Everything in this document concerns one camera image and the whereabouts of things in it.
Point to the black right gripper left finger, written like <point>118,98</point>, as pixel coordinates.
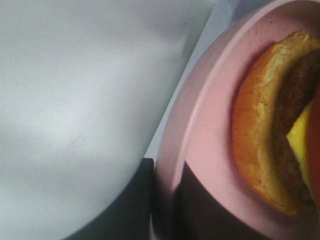
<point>128,216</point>

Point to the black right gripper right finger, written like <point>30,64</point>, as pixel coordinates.
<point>198,216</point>

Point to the burger with lettuce and cheese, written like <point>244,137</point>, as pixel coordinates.
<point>270,109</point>

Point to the white microwave oven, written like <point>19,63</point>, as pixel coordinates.
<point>93,77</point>

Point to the pink round plate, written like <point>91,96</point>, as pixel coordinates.
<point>198,131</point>

